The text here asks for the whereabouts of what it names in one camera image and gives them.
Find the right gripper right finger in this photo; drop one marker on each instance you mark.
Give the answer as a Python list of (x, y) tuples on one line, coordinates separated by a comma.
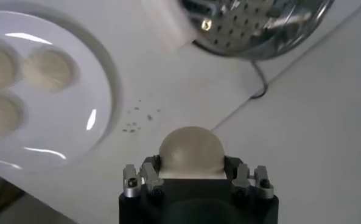
[(262, 182)]

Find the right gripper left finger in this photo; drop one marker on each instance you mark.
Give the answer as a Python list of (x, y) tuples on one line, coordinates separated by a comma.
[(133, 182)]

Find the stainless steel steamer basket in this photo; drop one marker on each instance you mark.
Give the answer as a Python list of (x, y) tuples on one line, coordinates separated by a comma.
[(244, 27)]

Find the dark crumb specks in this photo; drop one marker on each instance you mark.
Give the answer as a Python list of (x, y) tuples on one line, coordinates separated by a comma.
[(149, 117)]

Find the white round plate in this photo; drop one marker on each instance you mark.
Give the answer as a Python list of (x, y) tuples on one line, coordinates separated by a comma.
[(61, 121)]

